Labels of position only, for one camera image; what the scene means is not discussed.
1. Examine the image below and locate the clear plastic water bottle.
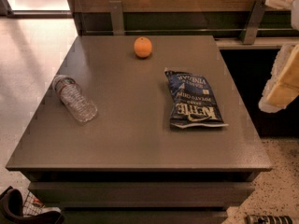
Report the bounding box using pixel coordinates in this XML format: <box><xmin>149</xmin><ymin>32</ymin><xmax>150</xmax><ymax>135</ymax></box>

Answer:
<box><xmin>52</xmin><ymin>75</ymin><xmax>97</xmax><ymax>123</ymax></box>

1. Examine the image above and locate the blue kettle chips bag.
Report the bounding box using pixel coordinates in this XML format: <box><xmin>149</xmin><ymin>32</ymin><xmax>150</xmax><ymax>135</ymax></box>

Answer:
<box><xmin>164</xmin><ymin>69</ymin><xmax>227</xmax><ymax>129</ymax></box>

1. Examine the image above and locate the black white striped cylinder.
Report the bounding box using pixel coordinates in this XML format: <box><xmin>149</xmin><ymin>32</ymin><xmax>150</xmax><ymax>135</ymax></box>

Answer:
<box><xmin>246</xmin><ymin>215</ymin><xmax>299</xmax><ymax>224</ymax></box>

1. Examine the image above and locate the orange fruit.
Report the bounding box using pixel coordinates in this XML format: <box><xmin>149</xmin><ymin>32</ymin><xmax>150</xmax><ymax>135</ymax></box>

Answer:
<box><xmin>134</xmin><ymin>36</ymin><xmax>152</xmax><ymax>58</ymax></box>

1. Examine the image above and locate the grey cabinet table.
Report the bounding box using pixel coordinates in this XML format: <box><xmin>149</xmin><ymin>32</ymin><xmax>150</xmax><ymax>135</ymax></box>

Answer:
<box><xmin>7</xmin><ymin>35</ymin><xmax>271</xmax><ymax>224</ymax></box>

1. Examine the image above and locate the right metal wall bracket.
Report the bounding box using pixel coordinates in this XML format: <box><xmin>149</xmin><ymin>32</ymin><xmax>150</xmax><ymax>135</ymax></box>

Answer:
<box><xmin>240</xmin><ymin>0</ymin><xmax>266</xmax><ymax>45</ymax></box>

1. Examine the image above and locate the horizontal metal rail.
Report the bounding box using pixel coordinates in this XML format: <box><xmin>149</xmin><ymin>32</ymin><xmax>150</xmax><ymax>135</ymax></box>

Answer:
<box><xmin>84</xmin><ymin>27</ymin><xmax>299</xmax><ymax>35</ymax></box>

